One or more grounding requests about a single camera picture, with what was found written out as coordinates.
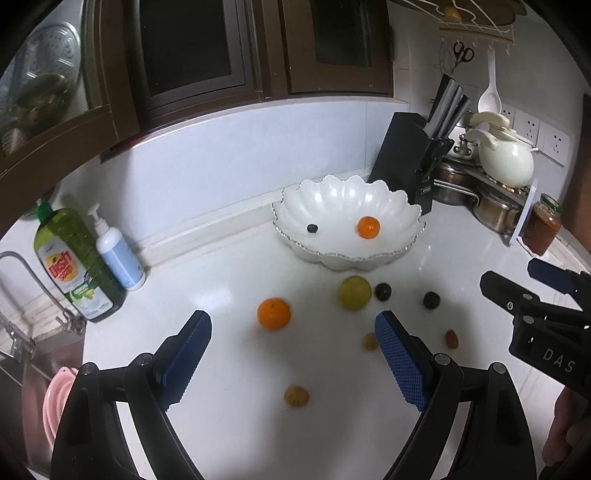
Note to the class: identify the cream ceramic spoon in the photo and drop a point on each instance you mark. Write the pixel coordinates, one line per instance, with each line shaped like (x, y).
(478, 137)
(489, 120)

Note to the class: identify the white plastic ladle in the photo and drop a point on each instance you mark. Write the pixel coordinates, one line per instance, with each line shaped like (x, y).
(490, 94)

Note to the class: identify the white wall socket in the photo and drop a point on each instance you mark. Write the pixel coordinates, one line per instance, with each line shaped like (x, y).
(556, 141)
(507, 112)
(527, 124)

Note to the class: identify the small orange tangerine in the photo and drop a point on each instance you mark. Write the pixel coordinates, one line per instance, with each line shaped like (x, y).
(368, 227)

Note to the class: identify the black knife block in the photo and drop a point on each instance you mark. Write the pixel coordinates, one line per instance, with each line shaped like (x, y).
(401, 157)

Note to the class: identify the steel pot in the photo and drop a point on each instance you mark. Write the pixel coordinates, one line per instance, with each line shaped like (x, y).
(496, 210)
(450, 180)

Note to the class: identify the yellow-green citrus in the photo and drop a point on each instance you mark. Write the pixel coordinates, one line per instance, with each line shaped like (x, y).
(354, 292)

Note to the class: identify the kitchen corner rack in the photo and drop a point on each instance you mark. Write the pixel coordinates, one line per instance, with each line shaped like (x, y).
(527, 212)

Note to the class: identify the brown glass cabinet door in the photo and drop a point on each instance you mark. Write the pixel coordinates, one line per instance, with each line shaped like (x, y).
(341, 32)
(184, 37)
(104, 69)

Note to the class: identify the pink colander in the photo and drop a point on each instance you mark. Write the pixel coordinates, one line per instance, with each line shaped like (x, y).
(57, 401)

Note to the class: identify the steel sink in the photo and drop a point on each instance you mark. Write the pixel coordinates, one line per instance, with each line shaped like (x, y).
(27, 369)

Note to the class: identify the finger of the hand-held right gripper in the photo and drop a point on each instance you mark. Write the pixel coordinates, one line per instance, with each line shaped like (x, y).
(549, 276)
(501, 290)

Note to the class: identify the small steel object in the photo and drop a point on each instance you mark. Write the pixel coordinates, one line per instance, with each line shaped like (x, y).
(463, 146)

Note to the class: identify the person's right hand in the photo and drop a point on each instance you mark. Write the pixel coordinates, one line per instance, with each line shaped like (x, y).
(570, 429)

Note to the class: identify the glass sauce jar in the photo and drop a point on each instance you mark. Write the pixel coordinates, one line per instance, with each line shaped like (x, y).
(542, 226)

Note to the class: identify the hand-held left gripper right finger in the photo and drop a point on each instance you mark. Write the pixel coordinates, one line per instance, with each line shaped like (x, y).
(401, 360)

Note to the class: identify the white ceramic pot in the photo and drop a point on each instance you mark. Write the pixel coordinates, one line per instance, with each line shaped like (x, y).
(505, 159)

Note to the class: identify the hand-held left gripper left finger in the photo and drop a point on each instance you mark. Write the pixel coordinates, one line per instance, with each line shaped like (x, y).
(184, 355)

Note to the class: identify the steel steamer plate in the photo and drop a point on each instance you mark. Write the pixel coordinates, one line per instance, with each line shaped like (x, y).
(46, 46)

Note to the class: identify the black scissors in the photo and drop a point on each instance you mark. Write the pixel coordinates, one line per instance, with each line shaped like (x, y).
(461, 53)

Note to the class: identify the red cherry tomato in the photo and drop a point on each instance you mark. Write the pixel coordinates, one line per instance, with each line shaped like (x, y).
(451, 339)

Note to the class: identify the white scalloped bowl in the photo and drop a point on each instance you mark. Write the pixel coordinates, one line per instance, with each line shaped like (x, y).
(341, 203)

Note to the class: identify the green dish soap bottle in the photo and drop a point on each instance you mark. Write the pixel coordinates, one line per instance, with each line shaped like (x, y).
(76, 267)

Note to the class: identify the yellow cherry tomato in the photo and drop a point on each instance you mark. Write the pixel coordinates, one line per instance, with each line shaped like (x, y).
(296, 396)

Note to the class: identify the wall hook rail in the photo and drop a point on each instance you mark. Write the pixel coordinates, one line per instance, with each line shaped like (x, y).
(475, 33)

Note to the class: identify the steel faucet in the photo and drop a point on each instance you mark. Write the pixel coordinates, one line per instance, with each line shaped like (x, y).
(27, 281)

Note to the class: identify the dark plum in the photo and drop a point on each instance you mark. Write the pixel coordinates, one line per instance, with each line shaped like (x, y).
(383, 291)
(431, 300)

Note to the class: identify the white pump bottle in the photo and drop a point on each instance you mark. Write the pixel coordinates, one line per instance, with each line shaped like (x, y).
(117, 258)

